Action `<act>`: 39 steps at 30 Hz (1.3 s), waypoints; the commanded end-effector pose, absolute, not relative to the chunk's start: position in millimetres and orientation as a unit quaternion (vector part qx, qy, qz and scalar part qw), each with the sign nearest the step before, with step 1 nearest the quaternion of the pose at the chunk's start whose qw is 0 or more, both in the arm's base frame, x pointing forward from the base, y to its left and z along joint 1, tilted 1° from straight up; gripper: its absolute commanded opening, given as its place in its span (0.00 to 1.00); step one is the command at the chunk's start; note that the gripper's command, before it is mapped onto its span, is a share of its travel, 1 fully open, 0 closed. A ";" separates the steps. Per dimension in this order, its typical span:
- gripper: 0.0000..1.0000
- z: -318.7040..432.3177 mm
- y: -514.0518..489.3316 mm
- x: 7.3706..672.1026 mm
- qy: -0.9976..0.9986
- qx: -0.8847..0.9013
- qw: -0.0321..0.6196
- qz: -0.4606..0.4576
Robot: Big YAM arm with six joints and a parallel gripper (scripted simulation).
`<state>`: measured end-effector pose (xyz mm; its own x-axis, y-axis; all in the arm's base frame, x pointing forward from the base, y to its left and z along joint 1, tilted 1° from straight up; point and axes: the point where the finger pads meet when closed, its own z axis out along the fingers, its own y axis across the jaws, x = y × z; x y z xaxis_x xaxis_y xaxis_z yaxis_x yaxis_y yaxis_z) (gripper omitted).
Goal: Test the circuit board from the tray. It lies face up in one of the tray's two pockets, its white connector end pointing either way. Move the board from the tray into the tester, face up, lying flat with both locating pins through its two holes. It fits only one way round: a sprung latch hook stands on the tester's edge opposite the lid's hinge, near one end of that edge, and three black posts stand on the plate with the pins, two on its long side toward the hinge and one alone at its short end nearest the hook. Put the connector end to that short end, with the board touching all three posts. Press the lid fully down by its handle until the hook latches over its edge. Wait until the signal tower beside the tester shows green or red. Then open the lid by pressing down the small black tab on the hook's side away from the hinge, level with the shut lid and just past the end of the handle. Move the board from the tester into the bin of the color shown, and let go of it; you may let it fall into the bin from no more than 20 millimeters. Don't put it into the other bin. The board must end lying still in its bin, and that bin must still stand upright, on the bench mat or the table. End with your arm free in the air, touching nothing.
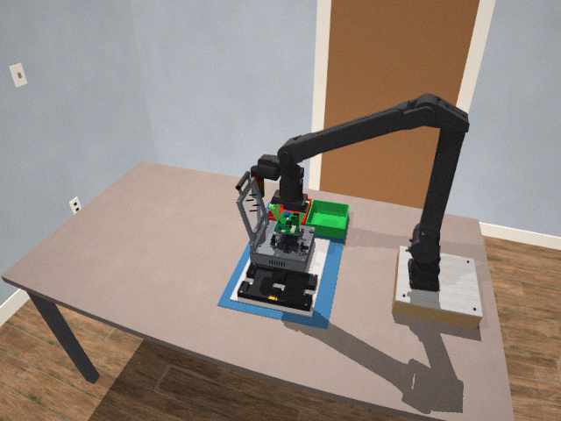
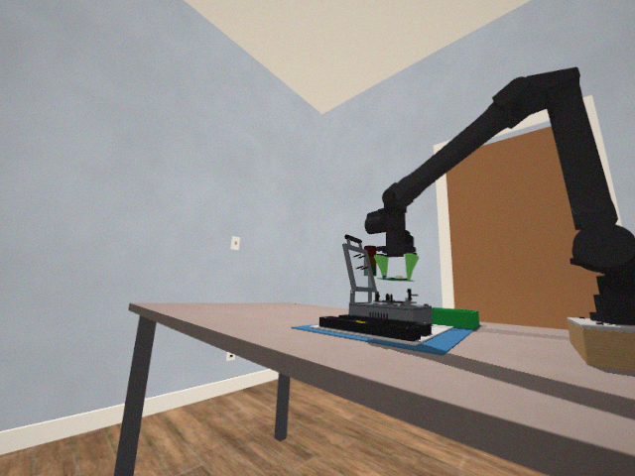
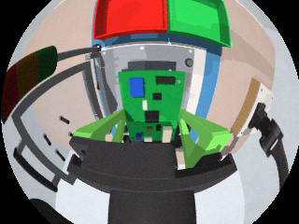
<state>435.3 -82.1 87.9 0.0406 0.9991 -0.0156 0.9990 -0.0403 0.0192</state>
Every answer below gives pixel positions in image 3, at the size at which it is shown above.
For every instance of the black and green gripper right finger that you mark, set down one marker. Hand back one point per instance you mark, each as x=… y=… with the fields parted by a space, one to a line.
x=212 y=137

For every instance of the green bin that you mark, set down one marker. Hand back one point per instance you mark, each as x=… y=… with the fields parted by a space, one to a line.
x=201 y=19

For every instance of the green circuit board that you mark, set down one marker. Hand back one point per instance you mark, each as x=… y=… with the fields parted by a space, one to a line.
x=151 y=100

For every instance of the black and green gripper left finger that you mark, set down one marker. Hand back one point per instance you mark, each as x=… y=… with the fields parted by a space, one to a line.
x=97 y=130

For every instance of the red open tray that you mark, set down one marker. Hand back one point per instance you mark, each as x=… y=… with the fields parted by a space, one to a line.
x=113 y=17

